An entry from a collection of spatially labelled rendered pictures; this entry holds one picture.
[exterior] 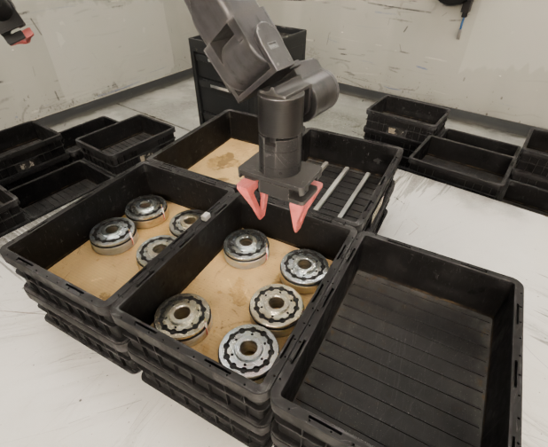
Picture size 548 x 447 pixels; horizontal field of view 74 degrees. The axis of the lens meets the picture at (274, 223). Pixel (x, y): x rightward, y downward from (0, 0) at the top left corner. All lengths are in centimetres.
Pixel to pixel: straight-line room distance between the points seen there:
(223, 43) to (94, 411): 69
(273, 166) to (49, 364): 67
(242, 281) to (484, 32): 327
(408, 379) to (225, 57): 57
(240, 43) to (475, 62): 342
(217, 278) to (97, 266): 27
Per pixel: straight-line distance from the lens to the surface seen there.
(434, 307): 81
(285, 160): 47
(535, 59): 374
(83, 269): 91
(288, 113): 45
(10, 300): 113
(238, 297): 76
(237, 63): 46
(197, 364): 57
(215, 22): 47
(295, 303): 71
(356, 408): 65
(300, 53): 261
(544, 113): 384
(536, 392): 95
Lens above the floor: 142
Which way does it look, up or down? 39 degrees down
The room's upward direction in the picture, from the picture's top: straight up
